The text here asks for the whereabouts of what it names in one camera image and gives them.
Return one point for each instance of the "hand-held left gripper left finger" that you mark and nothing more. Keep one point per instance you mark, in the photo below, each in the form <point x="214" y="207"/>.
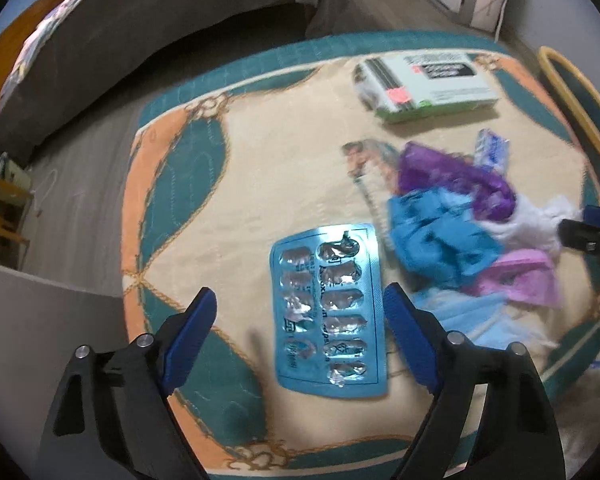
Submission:
<point x="190" y="340"/>

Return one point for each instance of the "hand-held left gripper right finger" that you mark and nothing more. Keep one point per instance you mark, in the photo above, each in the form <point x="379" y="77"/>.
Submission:
<point x="410" y="340"/>

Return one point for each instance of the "white tissue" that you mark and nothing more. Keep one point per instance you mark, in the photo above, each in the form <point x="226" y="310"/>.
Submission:
<point x="535" y="225"/>

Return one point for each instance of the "blue face mask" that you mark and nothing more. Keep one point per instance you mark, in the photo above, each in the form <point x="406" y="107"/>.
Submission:
<point x="480" y="320"/>

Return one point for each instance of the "pink plastic wrapper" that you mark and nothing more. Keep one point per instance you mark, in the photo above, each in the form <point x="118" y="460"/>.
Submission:
<point x="515" y="275"/>

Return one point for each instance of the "blue wrapper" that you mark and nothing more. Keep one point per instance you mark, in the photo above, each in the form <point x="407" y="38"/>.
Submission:
<point x="430" y="240"/>

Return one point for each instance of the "teal blister pack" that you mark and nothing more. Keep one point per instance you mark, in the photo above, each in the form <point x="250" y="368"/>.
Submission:
<point x="305" y="360"/>

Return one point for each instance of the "teal bin with yellow rim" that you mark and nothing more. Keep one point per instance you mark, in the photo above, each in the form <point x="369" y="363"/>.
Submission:
<point x="585" y="110"/>

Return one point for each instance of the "blue white small packet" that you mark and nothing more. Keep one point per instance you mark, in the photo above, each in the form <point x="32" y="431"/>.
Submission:
<point x="490" y="147"/>

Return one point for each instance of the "purple plastic wrapper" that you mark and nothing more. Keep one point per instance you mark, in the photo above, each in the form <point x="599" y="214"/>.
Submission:
<point x="455" y="185"/>

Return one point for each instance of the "white green medicine box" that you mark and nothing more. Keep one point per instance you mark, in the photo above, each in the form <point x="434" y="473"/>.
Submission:
<point x="430" y="90"/>

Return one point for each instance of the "printed photo wrapper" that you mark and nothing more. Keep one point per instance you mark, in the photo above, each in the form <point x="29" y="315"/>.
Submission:
<point x="365" y="155"/>

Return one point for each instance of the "patterned quilted cushion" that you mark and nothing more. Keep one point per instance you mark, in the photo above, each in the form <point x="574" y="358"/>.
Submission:
<point x="280" y="160"/>

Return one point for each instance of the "wooden nightstand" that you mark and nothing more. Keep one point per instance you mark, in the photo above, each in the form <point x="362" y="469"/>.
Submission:
<point x="0" y="200"/>

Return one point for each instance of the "green bucket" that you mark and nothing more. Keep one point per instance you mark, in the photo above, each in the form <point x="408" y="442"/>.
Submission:
<point x="12" y="167"/>

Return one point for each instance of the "wooden bed headboard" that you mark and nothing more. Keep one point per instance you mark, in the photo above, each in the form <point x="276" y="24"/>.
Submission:
<point x="0" y="70"/>

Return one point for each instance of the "blue floral quilt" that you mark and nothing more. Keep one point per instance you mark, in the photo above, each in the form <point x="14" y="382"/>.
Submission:
<point x="35" y="45"/>

